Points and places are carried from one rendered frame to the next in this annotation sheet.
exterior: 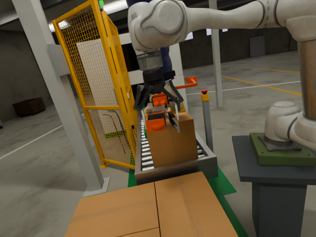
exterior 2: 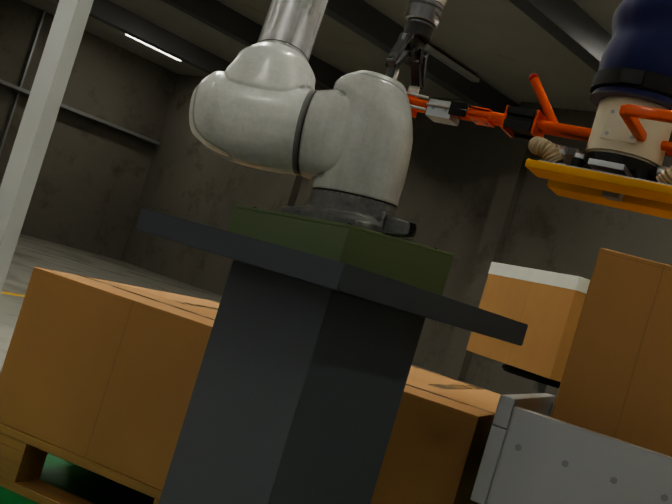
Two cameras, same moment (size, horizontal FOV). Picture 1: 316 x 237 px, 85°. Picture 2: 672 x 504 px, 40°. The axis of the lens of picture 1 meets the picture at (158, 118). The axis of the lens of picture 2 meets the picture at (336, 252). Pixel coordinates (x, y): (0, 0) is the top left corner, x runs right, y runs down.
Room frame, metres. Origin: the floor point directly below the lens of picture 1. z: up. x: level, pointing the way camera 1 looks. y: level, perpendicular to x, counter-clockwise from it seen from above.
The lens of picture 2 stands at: (1.55, -2.21, 0.71)
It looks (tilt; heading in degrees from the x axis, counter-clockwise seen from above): 2 degrees up; 113
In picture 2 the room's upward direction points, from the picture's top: 17 degrees clockwise
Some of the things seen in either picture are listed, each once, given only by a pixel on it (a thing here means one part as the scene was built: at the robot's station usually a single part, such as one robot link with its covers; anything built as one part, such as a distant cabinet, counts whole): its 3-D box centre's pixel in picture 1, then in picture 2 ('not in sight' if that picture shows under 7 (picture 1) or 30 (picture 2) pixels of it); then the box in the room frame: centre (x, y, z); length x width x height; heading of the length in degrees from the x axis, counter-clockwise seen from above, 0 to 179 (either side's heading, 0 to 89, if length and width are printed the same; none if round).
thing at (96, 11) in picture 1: (100, 103); not in sight; (2.19, 0.69, 1.05); 0.87 x 0.10 x 2.10; 54
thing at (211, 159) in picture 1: (176, 167); (528, 408); (1.21, -0.07, 0.58); 0.70 x 0.03 x 0.06; 92
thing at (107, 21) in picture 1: (127, 89); not in sight; (2.97, 0.41, 1.05); 1.17 x 0.10 x 2.10; 2
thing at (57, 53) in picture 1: (59, 60); not in sight; (1.93, 0.87, 1.62); 0.20 x 0.05 x 0.30; 2
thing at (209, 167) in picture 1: (177, 177); (514, 452); (1.21, -0.07, 0.48); 0.70 x 0.03 x 0.15; 92
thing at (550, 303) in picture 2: not in sight; (556, 328); (0.96, 1.68, 0.82); 0.60 x 0.40 x 0.40; 137
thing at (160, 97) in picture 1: (160, 100); (524, 123); (1.01, -0.04, 1.22); 0.10 x 0.08 x 0.06; 83
